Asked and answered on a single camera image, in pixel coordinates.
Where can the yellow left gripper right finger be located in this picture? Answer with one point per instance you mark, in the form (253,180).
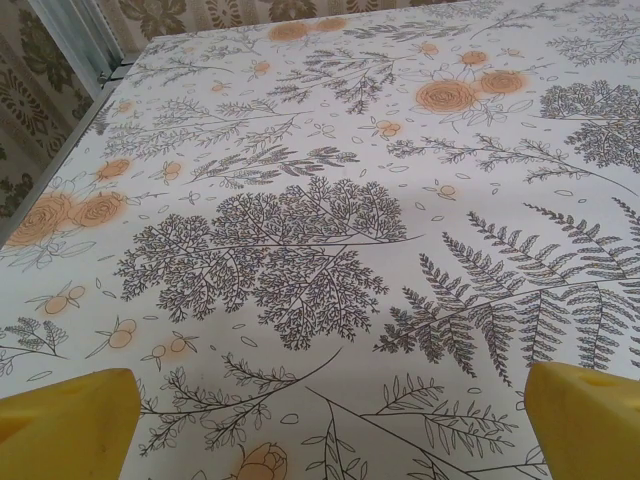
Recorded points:
(585,430)

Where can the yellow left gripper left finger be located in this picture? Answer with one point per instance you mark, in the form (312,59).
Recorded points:
(65,430)

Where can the floral print tablecloth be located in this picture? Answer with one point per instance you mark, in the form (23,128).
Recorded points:
(320,150)

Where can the thin aluminium frame rail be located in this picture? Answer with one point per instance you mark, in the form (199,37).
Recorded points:
(84,117)

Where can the aluminium frame post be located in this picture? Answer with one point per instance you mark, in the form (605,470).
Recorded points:
(85,40)

